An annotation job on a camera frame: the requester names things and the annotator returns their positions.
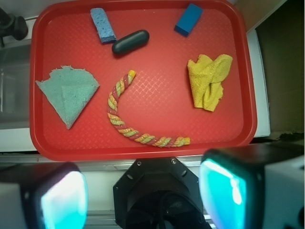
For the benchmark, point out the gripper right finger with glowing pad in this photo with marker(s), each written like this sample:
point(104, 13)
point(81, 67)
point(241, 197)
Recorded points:
point(258, 186)

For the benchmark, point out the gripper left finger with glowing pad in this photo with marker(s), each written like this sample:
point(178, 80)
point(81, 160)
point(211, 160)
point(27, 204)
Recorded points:
point(43, 196)

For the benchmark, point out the teal green cloth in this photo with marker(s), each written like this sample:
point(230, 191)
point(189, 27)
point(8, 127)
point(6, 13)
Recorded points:
point(69, 90)

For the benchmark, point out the yellow cloth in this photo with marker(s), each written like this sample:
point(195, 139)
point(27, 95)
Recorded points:
point(206, 77)

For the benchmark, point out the red plastic tray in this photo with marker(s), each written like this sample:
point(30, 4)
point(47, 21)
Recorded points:
point(159, 100)

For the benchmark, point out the dark oval case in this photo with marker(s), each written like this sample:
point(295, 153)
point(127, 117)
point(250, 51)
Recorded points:
point(131, 42)

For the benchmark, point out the black clamp knob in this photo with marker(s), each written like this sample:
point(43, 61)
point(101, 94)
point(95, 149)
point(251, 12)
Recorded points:
point(11, 25)

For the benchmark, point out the blue rectangular block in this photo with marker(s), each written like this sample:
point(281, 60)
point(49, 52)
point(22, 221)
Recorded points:
point(188, 20)

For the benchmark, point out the light blue sponge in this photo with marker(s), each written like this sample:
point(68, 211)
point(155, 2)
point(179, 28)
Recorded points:
point(102, 25)

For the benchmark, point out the black octagonal mount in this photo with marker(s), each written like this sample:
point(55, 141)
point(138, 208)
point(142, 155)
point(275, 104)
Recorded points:
point(160, 193)

